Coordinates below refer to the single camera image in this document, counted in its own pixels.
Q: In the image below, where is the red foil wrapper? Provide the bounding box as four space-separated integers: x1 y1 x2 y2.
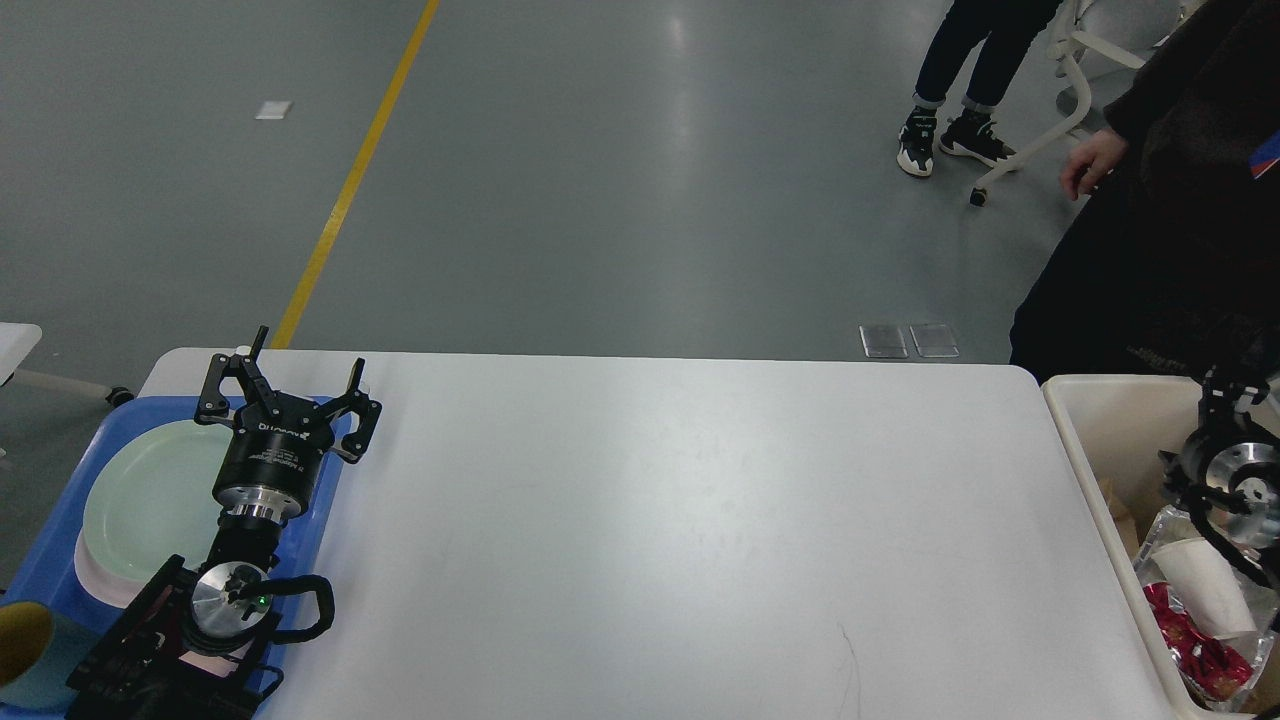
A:
1143 582 1253 702

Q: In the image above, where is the brown paper bag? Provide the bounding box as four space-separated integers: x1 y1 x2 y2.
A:
1097 477 1140 561

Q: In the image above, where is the aluminium foil tray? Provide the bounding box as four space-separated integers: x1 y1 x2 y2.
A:
1133 506 1277 712

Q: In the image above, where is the right floor outlet plate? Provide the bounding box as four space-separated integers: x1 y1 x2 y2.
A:
909 323 960 359

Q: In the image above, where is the green plate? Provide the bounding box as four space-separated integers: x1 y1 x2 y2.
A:
83 421 232 583

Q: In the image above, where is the pink plate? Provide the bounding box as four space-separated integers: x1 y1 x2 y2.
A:
73 529 163 609

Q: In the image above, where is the person in dark sneakers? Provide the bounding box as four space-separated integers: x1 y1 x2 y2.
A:
896 0 1062 179

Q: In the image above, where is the floor outlet plate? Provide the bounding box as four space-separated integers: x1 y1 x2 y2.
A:
909 323 960 359
859 325 910 360

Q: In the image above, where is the white grey office chair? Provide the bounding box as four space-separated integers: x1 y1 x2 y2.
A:
968 0 1206 209

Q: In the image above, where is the beige plastic bin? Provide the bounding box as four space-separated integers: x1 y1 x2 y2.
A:
1043 375 1277 719

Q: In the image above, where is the dark green mug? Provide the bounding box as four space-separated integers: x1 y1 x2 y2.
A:
1 601 100 712

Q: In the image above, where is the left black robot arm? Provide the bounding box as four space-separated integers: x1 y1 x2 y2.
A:
67 327 381 719

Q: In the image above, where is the blue plastic tray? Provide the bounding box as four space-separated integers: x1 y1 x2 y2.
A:
14 396 343 671

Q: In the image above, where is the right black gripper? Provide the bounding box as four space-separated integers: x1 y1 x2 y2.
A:
1198 365 1271 441

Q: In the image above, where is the white paper cup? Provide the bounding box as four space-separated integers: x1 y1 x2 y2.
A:
1151 538 1258 641

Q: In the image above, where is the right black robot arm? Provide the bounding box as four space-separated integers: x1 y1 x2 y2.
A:
1158 365 1279 591

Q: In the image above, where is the grey chair at left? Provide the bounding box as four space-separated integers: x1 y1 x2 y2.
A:
3 369 136 407

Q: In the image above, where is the left floor outlet plate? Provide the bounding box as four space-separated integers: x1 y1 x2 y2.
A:
859 325 910 360

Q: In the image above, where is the standing person's right hand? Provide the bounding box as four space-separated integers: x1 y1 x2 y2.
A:
1059 128 1130 201

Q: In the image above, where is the white paper scrap on floor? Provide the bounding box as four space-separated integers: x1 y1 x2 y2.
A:
255 100 293 120

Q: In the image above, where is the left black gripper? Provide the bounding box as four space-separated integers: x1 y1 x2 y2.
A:
193 325 381 521

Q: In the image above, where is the standing person in black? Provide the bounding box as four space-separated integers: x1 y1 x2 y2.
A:
1009 1 1279 382

